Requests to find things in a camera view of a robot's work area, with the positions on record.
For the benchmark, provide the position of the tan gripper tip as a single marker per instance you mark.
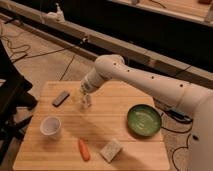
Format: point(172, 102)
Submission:
point(77, 96)

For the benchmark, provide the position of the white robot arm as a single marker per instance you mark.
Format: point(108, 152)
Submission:
point(183, 96)

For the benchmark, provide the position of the white ceramic cup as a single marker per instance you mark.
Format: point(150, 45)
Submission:
point(50, 127)

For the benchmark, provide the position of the clear plastic bottle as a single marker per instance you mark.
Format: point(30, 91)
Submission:
point(86, 101)

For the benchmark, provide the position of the dark grey rectangular block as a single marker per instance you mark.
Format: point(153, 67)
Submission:
point(60, 98)

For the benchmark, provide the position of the orange carrot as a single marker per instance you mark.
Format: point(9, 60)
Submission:
point(83, 149)

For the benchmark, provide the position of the wooden table board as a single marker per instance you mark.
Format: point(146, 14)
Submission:
point(97, 125)

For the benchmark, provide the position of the white sponge block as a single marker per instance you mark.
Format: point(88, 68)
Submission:
point(111, 149)

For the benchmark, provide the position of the green bowl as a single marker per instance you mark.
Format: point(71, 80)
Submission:
point(144, 120)

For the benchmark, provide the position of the metal rail beam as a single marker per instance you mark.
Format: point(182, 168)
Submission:
point(185, 46)

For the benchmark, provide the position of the black chair frame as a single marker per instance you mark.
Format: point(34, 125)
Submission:
point(13, 94)

